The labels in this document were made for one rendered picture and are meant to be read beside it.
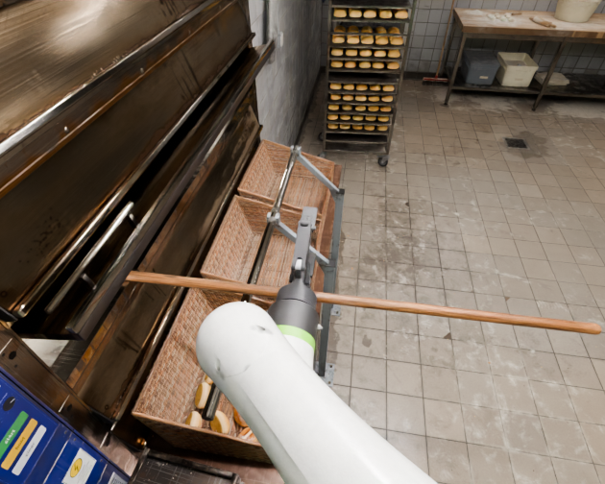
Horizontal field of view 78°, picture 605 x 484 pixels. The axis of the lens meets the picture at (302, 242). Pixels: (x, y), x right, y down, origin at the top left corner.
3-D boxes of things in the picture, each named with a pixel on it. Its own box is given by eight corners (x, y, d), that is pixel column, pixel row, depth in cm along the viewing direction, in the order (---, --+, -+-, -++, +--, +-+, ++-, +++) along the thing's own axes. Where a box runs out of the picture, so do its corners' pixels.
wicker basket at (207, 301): (151, 445, 135) (126, 415, 115) (204, 316, 175) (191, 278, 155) (283, 468, 130) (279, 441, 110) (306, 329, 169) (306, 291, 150)
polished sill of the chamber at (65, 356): (50, 386, 93) (42, 378, 90) (243, 92, 220) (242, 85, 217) (72, 390, 92) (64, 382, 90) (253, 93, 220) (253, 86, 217)
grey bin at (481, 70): (463, 84, 460) (470, 63, 443) (458, 69, 495) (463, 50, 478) (494, 85, 456) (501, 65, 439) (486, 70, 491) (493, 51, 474)
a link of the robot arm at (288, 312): (319, 358, 66) (321, 329, 59) (254, 349, 67) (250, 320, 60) (323, 328, 70) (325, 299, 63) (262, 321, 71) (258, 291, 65)
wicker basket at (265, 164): (240, 227, 219) (234, 188, 200) (264, 173, 259) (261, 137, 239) (323, 236, 213) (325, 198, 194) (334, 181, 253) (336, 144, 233)
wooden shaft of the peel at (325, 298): (594, 327, 102) (600, 322, 99) (599, 337, 99) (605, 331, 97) (17, 261, 118) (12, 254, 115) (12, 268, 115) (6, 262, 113)
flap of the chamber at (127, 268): (85, 341, 73) (8, 339, 78) (275, 47, 199) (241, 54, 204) (78, 334, 71) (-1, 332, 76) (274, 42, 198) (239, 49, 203)
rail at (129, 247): (78, 334, 71) (69, 333, 72) (274, 42, 198) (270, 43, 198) (71, 328, 70) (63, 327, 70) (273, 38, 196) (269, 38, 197)
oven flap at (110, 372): (108, 421, 108) (57, 389, 96) (257, 128, 234) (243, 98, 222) (119, 422, 106) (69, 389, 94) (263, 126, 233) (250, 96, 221)
